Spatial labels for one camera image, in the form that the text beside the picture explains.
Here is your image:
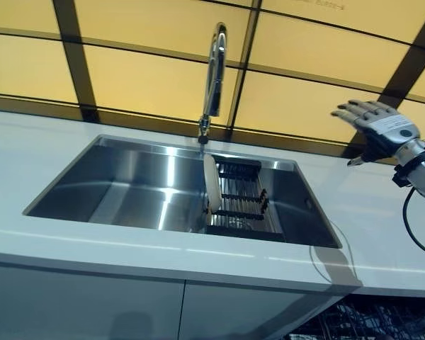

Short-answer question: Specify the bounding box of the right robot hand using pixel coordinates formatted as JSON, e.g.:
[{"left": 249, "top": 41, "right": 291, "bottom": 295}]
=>
[{"left": 331, "top": 99, "right": 421, "bottom": 168}]

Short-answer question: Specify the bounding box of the beige round ceramic plate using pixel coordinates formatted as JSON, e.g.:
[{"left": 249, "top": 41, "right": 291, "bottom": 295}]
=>
[{"left": 203, "top": 153, "right": 222, "bottom": 214}]

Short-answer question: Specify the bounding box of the black sink dish rack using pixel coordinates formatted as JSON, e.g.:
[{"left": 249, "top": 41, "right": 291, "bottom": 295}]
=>
[{"left": 205, "top": 154, "right": 283, "bottom": 237}]

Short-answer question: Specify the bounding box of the chrome pull-down kitchen faucet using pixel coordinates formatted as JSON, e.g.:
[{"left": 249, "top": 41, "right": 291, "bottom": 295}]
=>
[{"left": 197, "top": 21, "right": 229, "bottom": 145}]

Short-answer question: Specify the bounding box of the stainless steel kitchen sink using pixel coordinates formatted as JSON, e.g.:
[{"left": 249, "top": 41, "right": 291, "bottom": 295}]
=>
[{"left": 23, "top": 134, "right": 343, "bottom": 249}]

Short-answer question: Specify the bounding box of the wide white cabinet door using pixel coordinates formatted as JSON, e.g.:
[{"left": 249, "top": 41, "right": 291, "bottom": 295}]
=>
[{"left": 0, "top": 259, "right": 187, "bottom": 340}]

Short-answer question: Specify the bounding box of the dark wire dishwasher rack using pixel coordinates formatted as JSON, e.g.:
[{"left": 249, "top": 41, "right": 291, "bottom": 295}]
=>
[{"left": 289, "top": 293, "right": 425, "bottom": 340}]

